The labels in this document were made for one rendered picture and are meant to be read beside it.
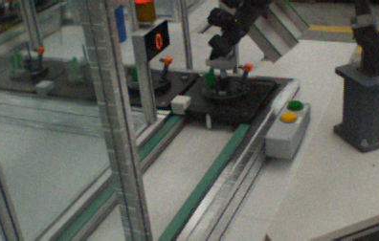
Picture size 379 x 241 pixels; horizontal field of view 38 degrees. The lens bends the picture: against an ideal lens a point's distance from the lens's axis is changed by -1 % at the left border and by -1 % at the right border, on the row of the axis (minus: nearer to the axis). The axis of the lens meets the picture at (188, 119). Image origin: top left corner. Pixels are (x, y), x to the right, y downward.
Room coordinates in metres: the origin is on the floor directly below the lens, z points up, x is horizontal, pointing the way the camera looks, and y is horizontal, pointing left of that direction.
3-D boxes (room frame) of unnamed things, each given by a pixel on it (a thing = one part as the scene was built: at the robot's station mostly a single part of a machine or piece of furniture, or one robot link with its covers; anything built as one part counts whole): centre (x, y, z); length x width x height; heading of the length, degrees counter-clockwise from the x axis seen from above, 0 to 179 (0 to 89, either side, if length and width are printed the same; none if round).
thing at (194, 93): (1.46, -0.12, 0.96); 0.24 x 0.24 x 0.02; 62
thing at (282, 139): (1.29, -0.27, 0.93); 0.21 x 0.07 x 0.06; 152
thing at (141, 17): (1.35, 0.08, 1.28); 0.05 x 0.05 x 0.05
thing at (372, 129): (1.32, -0.50, 0.96); 0.15 x 0.15 x 0.20; 17
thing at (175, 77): (1.58, 0.11, 1.01); 0.24 x 0.24 x 0.13; 62
